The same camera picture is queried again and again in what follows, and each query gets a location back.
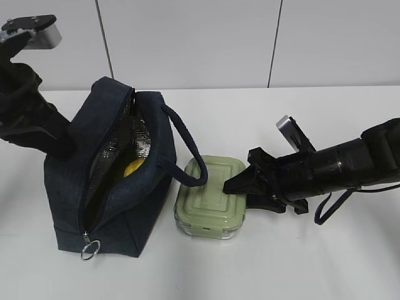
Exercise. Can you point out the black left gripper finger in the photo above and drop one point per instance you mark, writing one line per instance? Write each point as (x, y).
(53, 134)

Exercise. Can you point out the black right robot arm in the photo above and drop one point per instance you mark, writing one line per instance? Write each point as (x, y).
(357, 166)

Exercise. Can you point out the green lid glass container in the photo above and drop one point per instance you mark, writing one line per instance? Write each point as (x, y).
(206, 210)

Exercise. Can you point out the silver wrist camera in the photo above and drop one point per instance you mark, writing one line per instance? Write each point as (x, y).
(293, 134)
(31, 32)

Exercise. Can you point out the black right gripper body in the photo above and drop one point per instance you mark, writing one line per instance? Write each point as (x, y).
(283, 176)

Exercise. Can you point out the dark blue lunch bag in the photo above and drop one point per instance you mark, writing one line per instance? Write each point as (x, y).
(93, 215)

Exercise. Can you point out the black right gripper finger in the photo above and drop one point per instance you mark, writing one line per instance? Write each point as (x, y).
(268, 202)
(243, 183)

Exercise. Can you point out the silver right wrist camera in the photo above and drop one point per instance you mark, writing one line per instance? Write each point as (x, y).
(293, 134)

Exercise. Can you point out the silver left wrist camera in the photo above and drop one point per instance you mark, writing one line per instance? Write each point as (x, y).
(31, 32)

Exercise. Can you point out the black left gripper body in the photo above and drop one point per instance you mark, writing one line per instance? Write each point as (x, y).
(19, 91)

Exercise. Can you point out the green cucumber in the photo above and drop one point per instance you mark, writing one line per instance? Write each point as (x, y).
(128, 149)

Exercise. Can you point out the yellow pear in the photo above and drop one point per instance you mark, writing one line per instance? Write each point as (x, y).
(133, 166)

